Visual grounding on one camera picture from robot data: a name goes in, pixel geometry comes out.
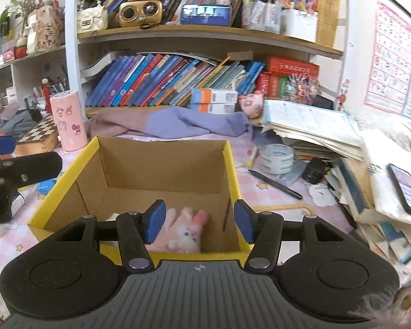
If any grey blue plastic pouch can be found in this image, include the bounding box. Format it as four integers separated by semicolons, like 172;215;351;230
272;159;308;185

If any pile of notebooks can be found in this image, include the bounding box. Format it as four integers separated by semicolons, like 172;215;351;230
329;158;411;264

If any smartphone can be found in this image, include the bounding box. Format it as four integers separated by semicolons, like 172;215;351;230
387;163;411;216

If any yellow capped marker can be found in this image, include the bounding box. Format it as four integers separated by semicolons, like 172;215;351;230
247;146;259;169

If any clear tape roll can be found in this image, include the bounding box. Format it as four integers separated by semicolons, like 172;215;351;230
258;144;295;175

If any pink cylindrical container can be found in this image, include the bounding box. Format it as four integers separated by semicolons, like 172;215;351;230
50;89;89;152

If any pink wall poster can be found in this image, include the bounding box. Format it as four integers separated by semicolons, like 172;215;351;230
365;1;411;115

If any red game box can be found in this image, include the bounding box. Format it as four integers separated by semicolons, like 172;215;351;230
257;56;320;98

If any woven basket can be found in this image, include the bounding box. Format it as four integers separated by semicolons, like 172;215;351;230
315;0;341;49

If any pink plush bunny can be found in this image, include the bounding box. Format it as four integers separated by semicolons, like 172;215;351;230
145;207;209;254

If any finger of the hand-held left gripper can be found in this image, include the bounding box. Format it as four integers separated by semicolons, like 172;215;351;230
0;136;17;160
0;151;63;190

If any row of colourful books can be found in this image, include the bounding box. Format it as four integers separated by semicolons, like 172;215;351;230
85;53;266;107

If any white flower shaped paper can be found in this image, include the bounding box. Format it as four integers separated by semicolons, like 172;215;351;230
308;183;336;208

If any clear marker holder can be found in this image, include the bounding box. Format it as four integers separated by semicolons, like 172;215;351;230
241;0;283;30

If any pink pig plush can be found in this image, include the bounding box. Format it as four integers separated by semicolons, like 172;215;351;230
238;91;265;120

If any orange and white carton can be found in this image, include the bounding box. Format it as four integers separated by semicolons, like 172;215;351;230
191;88;238;104
191;102;237;114

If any grey fluffy fur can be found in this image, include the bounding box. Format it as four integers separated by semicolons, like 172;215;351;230
347;279;411;329

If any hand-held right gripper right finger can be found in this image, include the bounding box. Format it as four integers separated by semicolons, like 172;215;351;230
233;199;346;271

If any gold retro radio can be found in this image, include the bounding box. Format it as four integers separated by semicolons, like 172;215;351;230
119;0;163;30

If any dried flower bunch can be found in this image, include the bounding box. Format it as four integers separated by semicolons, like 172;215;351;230
2;0;38;24

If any stack of printed papers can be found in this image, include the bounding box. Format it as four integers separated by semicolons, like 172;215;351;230
260;99;365;161

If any wooden chessboard box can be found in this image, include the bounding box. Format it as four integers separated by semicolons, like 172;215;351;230
14;114;60;156

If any small black box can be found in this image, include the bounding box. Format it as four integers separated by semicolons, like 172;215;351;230
301;158;331;184

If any grey cloth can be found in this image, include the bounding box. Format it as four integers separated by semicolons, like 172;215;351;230
0;110;43;141

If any purple and mauve cloth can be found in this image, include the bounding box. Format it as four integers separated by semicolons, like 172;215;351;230
84;106;261;141

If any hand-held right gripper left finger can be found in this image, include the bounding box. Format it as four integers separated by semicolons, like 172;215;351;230
53;199;167;271

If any beige bunny doll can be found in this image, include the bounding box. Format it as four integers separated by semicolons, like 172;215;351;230
27;4;64;55

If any yellow cardboard box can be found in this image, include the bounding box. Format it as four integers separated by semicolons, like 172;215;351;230
27;136;253;267

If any white fabric bag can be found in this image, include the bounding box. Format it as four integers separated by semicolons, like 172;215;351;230
359;123;411;227

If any white pen holder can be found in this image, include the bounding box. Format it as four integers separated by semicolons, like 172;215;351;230
281;0;319;43

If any blue tin case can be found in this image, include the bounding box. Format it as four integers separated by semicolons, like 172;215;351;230
180;4;232;27

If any white quilted purse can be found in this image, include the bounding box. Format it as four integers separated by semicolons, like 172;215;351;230
77;0;108;34

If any black pen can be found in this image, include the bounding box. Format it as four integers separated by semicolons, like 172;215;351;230
248;169;304;200

